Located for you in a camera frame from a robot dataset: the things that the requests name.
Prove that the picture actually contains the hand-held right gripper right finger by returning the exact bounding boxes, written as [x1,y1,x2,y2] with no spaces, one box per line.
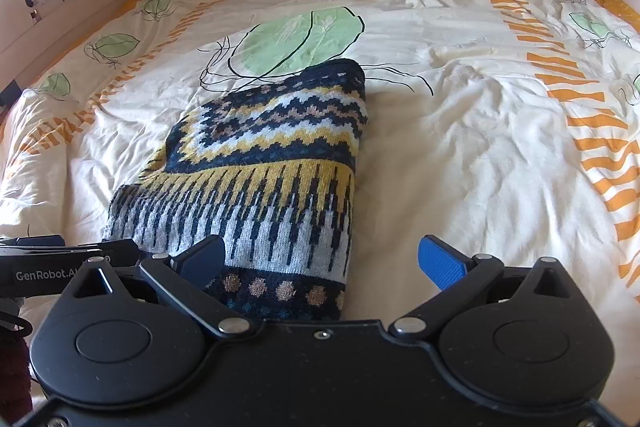
[390,234,581,339]

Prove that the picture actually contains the leaf printed duvet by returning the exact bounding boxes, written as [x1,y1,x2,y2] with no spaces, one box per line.
[0,0,640,323]

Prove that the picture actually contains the person's left forearm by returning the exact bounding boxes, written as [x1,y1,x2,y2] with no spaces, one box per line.
[0,332,32,427]

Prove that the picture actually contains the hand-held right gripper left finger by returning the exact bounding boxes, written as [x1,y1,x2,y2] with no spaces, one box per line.
[60,234,251,339]

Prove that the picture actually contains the patterned knit sweater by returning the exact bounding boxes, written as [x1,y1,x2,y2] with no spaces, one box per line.
[102,58,369,322]

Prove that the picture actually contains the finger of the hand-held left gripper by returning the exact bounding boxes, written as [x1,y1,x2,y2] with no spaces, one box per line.
[0,234,67,249]
[90,239,142,269]

